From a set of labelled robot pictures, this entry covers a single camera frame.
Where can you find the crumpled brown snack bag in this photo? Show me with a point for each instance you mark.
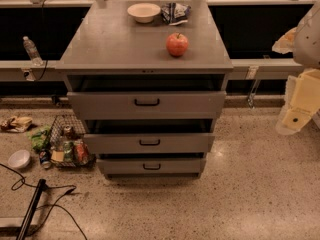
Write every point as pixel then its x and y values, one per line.
pixel 16 124

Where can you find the red can in basket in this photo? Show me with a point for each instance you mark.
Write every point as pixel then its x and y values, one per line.
pixel 81 152

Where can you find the middle grey drawer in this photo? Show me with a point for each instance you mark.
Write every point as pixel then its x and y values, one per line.
pixel 149 143

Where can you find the crumpled blue white chip bag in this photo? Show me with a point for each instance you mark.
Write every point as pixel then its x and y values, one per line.
pixel 175 13

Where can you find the grey drawer cabinet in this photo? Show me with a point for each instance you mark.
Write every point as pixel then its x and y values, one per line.
pixel 111 52

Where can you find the blue soda can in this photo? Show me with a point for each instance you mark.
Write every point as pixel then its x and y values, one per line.
pixel 45 158

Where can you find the green snack bag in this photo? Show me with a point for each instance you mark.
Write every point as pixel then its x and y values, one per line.
pixel 39 138

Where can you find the bottom grey drawer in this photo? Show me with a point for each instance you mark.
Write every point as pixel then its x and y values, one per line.
pixel 151 166

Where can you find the wire mesh basket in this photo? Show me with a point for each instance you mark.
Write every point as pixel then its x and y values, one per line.
pixel 66 128

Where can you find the clear plastic water bottle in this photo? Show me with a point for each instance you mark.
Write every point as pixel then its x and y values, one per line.
pixel 32 51

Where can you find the red apple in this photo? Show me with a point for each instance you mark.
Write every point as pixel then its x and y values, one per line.
pixel 177 44

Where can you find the grey drawer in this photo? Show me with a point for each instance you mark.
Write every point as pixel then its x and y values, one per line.
pixel 146 105
pixel 149 143
pixel 151 166

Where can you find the green can in basket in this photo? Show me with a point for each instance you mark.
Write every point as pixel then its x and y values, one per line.
pixel 68 151

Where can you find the white paper bowl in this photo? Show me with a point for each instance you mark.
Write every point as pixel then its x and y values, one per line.
pixel 144 12

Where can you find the black pole on floor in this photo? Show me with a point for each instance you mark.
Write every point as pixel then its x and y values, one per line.
pixel 31 210

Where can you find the top grey drawer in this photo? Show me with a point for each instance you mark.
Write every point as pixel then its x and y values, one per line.
pixel 146 105

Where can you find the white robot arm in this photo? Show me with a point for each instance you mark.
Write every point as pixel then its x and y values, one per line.
pixel 306 50

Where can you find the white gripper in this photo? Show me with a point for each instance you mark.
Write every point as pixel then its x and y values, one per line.
pixel 308 42

